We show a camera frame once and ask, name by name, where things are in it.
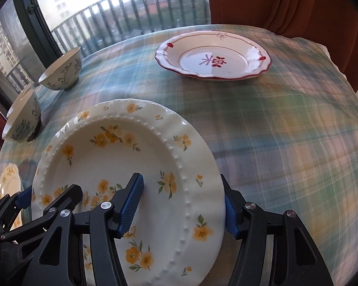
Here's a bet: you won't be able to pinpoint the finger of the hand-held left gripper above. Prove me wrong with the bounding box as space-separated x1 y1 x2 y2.
41 185 83 230
0 188 33 232

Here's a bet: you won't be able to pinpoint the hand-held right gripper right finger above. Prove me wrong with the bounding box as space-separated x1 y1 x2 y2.
220 174 335 286

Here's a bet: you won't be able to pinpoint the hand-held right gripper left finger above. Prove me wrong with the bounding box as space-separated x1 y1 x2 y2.
22 173 144 286

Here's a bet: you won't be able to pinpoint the beaded yellow floral plate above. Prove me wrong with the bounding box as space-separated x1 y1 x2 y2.
31 98 226 286

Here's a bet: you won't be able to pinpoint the cream floral bowl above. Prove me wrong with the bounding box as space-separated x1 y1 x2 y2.
38 46 83 91
2 88 42 143

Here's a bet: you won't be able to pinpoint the white red-rimmed plate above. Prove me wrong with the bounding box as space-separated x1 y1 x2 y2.
154 31 271 82

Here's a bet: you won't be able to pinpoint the plaid tablecloth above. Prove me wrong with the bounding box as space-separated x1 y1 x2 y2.
0 24 358 286

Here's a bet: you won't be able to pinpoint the apartment building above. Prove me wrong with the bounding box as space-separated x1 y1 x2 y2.
0 15 24 78

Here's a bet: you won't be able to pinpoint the balcony railing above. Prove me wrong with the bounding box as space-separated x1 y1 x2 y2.
6 0 212 87

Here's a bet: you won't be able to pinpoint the dark window frame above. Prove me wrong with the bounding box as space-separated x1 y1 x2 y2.
0 0 64 117

